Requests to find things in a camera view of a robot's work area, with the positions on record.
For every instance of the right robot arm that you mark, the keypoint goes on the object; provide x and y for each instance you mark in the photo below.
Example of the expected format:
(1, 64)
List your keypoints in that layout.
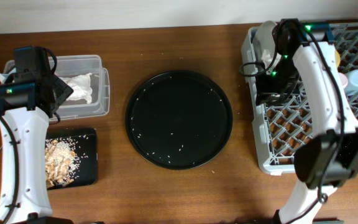
(330, 158)

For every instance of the round black serving tray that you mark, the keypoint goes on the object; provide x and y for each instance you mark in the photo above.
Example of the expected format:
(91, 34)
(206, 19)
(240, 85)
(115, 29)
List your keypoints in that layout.
(179, 120)

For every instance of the grey round plate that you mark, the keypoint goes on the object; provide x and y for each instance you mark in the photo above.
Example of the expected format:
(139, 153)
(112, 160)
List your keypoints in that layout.
(264, 46)

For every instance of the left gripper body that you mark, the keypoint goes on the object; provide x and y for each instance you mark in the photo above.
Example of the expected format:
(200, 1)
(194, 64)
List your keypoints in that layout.
(63, 91)

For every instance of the pink plastic cup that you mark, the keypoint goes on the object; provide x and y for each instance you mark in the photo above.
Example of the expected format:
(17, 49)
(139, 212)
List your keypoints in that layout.
(343, 79)

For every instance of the clear plastic waste bin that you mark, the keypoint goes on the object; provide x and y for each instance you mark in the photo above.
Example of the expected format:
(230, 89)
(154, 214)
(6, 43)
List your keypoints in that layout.
(74, 65)

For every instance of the yellow plastic bowl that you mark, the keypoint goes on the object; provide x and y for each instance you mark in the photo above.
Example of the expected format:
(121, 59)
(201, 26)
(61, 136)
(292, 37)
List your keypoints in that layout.
(337, 58)

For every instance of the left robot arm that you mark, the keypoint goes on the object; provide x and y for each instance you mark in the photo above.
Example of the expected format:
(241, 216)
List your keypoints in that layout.
(29, 97)

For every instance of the black rectangular food-waste tray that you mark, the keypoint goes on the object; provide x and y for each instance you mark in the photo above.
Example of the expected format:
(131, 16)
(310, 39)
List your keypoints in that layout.
(86, 149)

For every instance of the white paper napkin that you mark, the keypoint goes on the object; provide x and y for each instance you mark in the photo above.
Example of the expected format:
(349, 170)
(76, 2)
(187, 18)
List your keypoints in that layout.
(81, 86)

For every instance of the light blue plastic cup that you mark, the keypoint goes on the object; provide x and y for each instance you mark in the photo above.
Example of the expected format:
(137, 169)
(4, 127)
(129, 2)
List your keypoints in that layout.
(352, 85)

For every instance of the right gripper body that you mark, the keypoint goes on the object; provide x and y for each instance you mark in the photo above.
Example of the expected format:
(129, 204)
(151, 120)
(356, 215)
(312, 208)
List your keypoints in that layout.
(281, 84)

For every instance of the peanut shells and rice waste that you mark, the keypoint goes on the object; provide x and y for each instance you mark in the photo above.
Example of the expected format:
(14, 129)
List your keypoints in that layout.
(61, 162)

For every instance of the grey plastic dishwasher rack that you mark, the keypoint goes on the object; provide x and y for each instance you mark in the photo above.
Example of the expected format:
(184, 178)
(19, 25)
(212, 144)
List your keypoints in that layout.
(280, 130)

